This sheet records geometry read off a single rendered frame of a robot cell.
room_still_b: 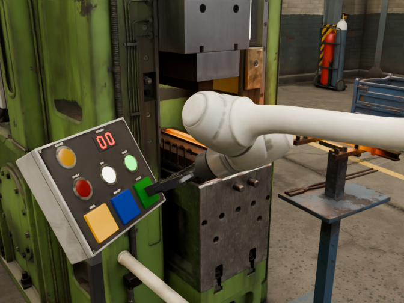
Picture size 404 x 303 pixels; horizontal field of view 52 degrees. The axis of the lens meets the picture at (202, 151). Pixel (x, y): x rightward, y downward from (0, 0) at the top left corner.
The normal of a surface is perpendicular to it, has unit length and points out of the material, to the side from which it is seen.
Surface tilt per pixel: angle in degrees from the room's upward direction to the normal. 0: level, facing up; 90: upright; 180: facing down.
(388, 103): 89
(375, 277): 0
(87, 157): 60
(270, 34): 90
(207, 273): 90
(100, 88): 90
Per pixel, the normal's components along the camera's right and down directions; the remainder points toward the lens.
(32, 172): -0.43, 0.29
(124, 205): 0.78, -0.36
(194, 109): -0.72, -0.29
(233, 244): 0.64, 0.25
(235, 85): -0.77, 0.20
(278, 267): 0.00, -0.95
